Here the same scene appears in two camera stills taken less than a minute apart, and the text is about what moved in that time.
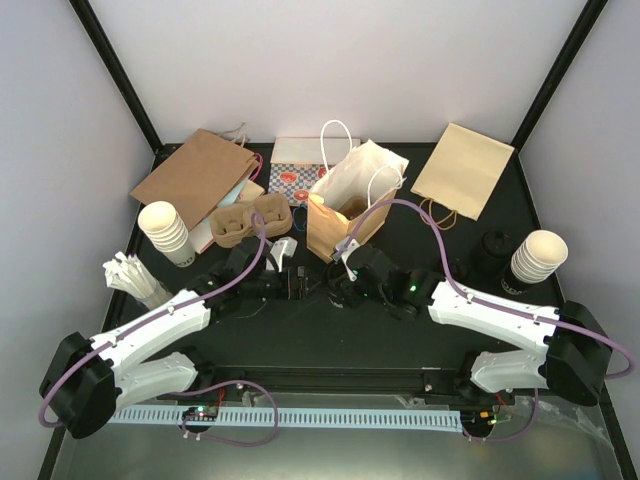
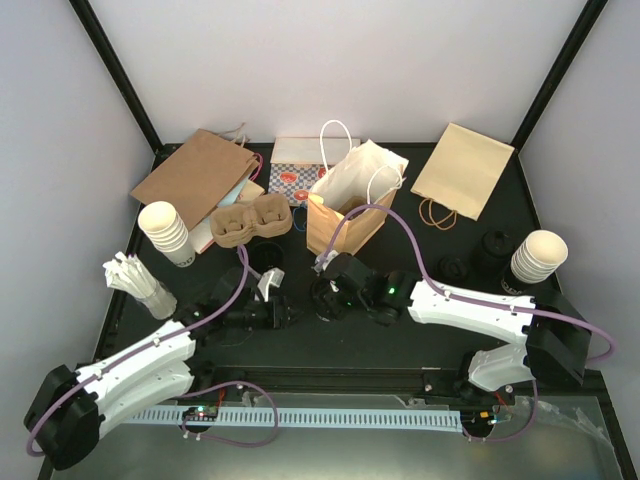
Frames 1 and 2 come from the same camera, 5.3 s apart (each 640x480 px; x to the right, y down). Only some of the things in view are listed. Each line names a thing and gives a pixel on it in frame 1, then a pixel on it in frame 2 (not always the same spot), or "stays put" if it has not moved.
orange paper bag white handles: (354, 179) stays put
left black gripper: (288, 292) to (278, 316)
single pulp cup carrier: (354, 206) stays put
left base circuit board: (201, 413) stays put
